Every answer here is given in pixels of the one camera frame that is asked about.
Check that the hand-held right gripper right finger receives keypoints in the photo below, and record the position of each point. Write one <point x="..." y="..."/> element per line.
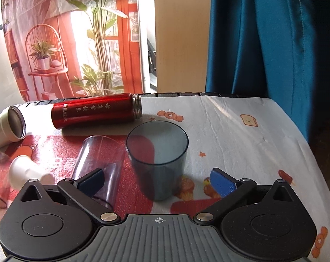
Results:
<point x="222" y="183"/>

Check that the printed plant backdrop cloth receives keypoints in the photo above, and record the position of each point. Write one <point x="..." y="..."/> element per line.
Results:
<point x="80" y="32"/>

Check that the light wooden panel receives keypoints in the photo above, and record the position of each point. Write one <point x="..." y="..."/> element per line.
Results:
<point x="181" y="32"/>

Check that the blue curtain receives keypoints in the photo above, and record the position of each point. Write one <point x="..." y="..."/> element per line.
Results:
<point x="268" y="32"/>

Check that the smoky grey transparent cup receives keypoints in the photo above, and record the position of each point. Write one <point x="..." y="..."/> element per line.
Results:
<point x="156" y="166"/>

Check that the clear plastic cup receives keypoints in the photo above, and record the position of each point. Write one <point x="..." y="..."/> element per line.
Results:
<point x="99" y="152"/>

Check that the small white paper cup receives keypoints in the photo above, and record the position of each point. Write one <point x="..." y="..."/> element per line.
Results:
<point x="23" y="169"/>

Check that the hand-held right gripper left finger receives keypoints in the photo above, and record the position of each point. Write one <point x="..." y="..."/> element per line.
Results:
<point x="92" y="182"/>

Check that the cream thermos cup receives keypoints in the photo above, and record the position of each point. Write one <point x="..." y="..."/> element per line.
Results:
<point x="1" y="131"/>

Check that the printed white tablecloth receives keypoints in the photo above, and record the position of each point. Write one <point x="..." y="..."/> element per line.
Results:
<point x="236" y="142"/>

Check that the red thermos bottle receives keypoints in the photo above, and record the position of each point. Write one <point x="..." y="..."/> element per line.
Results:
<point x="94" y="110"/>

